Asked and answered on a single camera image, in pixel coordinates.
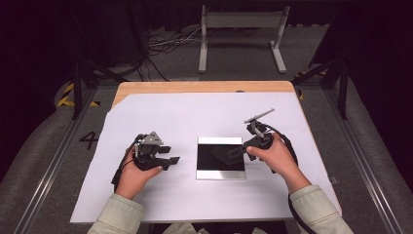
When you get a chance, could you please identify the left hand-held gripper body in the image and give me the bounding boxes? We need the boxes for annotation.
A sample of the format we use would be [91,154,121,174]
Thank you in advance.
[131,131,165,172]

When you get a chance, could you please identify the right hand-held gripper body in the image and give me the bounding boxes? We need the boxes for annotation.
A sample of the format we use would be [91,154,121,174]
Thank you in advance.
[243,107,276,150]

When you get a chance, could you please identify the black glossy panel silver edges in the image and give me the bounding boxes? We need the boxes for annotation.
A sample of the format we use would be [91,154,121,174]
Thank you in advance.
[195,136,247,181]

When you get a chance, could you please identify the person's left hand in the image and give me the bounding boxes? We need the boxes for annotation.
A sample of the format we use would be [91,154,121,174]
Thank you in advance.
[115,148,164,201]

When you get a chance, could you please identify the person's right hand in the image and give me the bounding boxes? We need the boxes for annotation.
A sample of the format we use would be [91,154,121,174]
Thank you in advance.
[245,133,312,195]

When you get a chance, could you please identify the white paper sheet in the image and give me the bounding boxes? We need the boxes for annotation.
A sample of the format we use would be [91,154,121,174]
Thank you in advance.
[69,92,343,224]

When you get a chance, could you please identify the black metal stand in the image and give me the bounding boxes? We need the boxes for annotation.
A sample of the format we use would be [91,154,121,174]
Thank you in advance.
[291,58,350,120]
[69,58,128,120]

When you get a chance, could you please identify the dark curtain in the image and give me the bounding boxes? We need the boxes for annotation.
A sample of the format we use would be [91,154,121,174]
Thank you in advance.
[139,0,339,32]

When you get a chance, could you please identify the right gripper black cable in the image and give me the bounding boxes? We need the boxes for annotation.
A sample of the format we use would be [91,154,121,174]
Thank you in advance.
[259,122,318,234]

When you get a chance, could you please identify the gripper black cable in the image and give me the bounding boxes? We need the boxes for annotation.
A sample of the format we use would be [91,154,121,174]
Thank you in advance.
[110,135,144,193]
[259,122,318,234]

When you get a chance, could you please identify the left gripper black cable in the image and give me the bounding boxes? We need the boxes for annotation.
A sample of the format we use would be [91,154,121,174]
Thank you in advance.
[110,135,144,193]

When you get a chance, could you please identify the aluminium floor rail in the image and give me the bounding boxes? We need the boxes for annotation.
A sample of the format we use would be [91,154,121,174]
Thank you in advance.
[322,89,405,234]
[13,89,98,234]

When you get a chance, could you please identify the bundle of floor cables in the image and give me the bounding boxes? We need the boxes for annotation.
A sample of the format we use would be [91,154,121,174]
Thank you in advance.
[123,25,204,82]

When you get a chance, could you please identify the white metal stand frame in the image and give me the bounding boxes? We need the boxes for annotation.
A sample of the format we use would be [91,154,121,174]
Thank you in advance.
[198,4,291,74]

